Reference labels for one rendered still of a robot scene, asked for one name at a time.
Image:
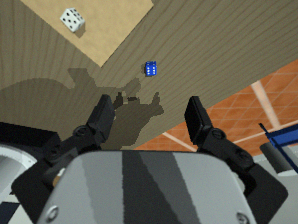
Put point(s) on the blue die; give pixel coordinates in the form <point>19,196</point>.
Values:
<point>151,68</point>

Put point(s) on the tan mat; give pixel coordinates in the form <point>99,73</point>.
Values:
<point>107,22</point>

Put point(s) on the white die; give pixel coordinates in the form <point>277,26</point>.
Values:
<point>72,19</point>

